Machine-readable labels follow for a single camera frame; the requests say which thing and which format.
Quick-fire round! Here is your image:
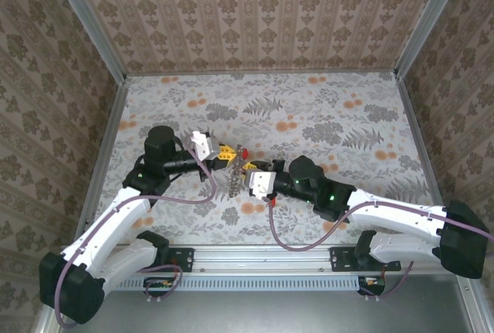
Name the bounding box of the aluminium table end bar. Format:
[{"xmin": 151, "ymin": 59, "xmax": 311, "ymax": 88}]
[{"xmin": 125, "ymin": 69, "xmax": 398, "ymax": 77}]

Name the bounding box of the aluminium frame post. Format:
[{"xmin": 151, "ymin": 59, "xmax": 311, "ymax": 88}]
[
  {"xmin": 45, "ymin": 0, "xmax": 128, "ymax": 83},
  {"xmin": 393, "ymin": 0, "xmax": 471, "ymax": 79}
]

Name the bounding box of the aluminium frame bar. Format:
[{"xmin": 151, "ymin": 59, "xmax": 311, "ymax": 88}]
[
  {"xmin": 35, "ymin": 311, "xmax": 65, "ymax": 333},
  {"xmin": 457, "ymin": 277, "xmax": 494, "ymax": 333}
]

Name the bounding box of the aluminium table side bar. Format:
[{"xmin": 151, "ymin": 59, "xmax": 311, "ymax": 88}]
[
  {"xmin": 393, "ymin": 73, "xmax": 451, "ymax": 222},
  {"xmin": 76, "ymin": 80, "xmax": 130, "ymax": 241}
]

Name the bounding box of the black controller board with wires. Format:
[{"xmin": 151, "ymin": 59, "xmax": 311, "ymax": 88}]
[
  {"xmin": 358, "ymin": 275, "xmax": 387, "ymax": 296},
  {"xmin": 143, "ymin": 277, "xmax": 174, "ymax": 297}
]

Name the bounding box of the grey metal sheet panel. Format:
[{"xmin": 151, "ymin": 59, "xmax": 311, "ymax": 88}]
[{"xmin": 57, "ymin": 289, "xmax": 478, "ymax": 333}]

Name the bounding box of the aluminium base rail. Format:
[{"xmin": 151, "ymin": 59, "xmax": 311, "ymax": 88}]
[{"xmin": 115, "ymin": 244, "xmax": 402, "ymax": 274}]

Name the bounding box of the floral patterned table cover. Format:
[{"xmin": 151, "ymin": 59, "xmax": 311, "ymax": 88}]
[{"xmin": 89, "ymin": 73, "xmax": 451, "ymax": 248}]

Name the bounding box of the grey slotted cable duct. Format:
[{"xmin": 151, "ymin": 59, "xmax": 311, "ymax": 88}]
[{"xmin": 103, "ymin": 275, "xmax": 362, "ymax": 291}]

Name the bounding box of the purple cable loop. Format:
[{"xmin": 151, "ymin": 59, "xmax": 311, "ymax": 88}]
[
  {"xmin": 358, "ymin": 263, "xmax": 416, "ymax": 300},
  {"xmin": 130, "ymin": 260, "xmax": 181, "ymax": 304}
]

